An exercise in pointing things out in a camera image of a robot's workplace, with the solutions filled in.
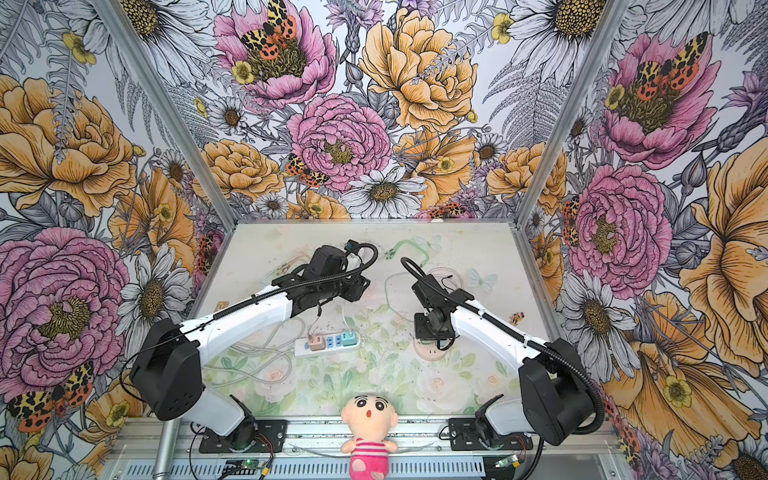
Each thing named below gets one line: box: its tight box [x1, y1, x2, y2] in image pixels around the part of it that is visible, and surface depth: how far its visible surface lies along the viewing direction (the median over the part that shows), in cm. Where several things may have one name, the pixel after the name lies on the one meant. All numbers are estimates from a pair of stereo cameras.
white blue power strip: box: [294, 332, 361, 358], surface depth 89 cm
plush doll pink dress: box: [341, 392, 399, 480], surface depth 71 cm
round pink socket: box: [413, 338, 447, 361], surface depth 88 cm
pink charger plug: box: [308, 334, 326, 351], surface depth 85 cm
